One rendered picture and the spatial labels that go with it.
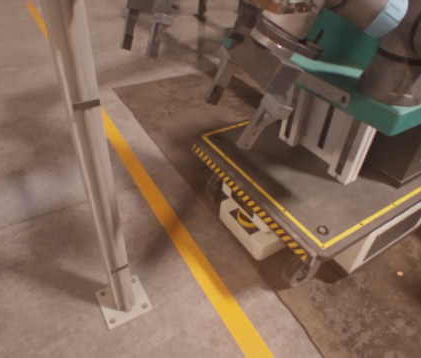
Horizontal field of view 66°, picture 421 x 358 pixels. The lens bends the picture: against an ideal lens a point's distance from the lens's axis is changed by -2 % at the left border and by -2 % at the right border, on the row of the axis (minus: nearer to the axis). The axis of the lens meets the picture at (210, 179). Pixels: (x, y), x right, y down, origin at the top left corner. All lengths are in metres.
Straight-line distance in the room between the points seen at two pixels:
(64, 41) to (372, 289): 1.22
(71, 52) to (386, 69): 0.63
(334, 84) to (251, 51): 0.36
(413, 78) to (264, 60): 0.39
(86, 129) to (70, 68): 0.12
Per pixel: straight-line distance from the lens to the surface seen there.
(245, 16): 1.14
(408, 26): 0.79
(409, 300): 1.42
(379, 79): 0.83
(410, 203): 1.26
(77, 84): 0.65
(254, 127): 0.54
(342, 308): 1.29
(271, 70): 0.52
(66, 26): 0.61
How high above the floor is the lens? 1.04
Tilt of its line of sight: 40 degrees down
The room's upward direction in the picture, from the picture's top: 4 degrees clockwise
